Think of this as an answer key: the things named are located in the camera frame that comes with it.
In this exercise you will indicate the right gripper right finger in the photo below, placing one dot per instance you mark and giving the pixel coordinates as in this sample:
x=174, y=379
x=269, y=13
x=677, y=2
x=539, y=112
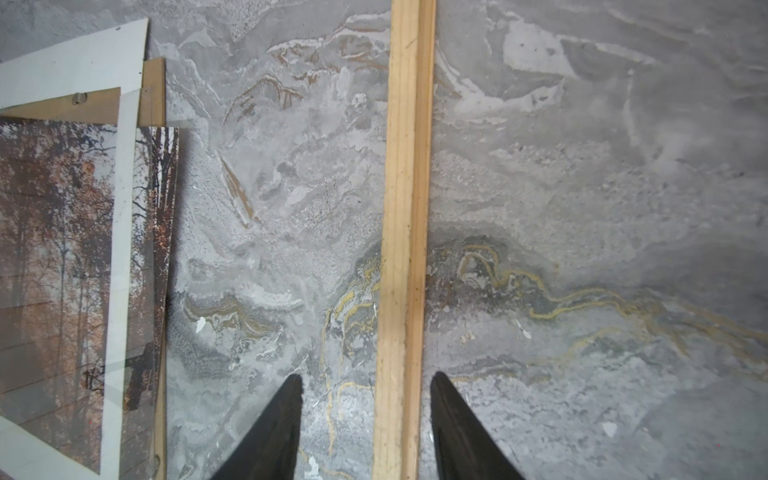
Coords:
x=464, y=450

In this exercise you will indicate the light wooden picture frame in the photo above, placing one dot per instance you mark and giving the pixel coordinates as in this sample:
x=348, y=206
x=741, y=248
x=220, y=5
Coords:
x=400, y=330

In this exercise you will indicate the white photo mat board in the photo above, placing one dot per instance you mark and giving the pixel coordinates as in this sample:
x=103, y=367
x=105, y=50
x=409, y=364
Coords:
x=111, y=58

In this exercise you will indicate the brown frame backing board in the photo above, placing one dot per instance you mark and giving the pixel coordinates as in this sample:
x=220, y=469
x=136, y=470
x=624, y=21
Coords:
x=101, y=107

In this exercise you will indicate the autumn forest photo print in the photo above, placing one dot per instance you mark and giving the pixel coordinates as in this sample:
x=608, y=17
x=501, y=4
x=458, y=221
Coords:
x=57, y=203

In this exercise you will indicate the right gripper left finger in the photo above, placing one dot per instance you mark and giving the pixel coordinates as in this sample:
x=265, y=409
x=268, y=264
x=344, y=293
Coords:
x=270, y=447

